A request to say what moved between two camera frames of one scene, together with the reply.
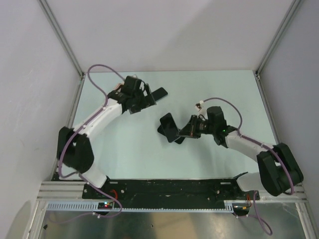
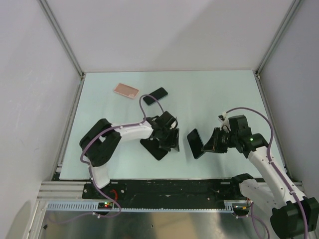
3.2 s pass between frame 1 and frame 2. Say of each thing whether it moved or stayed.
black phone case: moved
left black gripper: moved
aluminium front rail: stayed
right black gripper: moved
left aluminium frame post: stayed
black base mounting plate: stayed
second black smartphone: stayed
